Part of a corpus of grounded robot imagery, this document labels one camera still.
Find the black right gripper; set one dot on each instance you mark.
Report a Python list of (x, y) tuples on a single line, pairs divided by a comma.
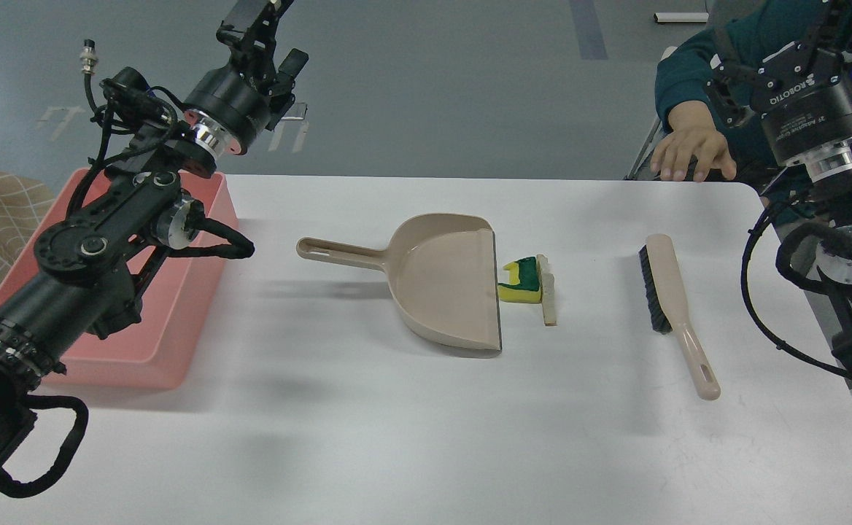
[(801, 93)]

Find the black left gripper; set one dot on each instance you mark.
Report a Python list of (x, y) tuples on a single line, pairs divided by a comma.
[(231, 106)]

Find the beige hand brush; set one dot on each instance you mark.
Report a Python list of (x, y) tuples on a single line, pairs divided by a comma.
[(669, 310)]

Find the beige plastic dustpan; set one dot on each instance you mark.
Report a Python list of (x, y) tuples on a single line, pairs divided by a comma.
[(442, 274)]

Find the white bread slice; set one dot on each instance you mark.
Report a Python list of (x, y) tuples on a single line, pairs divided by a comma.
[(548, 295)]

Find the yellow green sponge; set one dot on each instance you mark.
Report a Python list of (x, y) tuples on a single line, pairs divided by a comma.
[(523, 284)]

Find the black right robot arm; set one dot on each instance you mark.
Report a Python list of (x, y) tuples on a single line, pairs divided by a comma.
[(818, 256)]

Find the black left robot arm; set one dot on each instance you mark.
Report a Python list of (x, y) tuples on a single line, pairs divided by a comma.
[(126, 217)]

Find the pink plastic bin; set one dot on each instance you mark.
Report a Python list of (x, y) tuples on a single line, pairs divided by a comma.
[(156, 353)]

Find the person's hand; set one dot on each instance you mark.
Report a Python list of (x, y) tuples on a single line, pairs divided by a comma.
[(693, 137)]

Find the white stand base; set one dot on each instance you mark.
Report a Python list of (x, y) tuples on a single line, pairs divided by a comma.
[(664, 18)]

